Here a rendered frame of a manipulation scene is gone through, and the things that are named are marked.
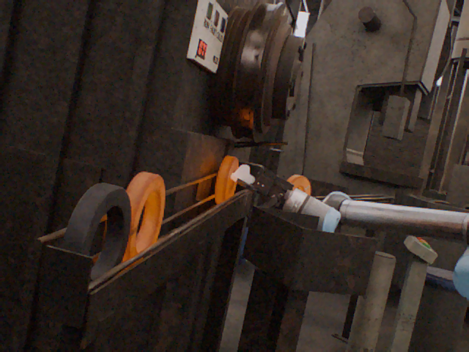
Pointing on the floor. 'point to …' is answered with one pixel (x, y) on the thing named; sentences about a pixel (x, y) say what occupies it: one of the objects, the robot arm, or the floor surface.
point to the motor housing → (257, 312)
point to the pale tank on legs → (459, 57)
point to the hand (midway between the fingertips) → (228, 174)
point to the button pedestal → (410, 294)
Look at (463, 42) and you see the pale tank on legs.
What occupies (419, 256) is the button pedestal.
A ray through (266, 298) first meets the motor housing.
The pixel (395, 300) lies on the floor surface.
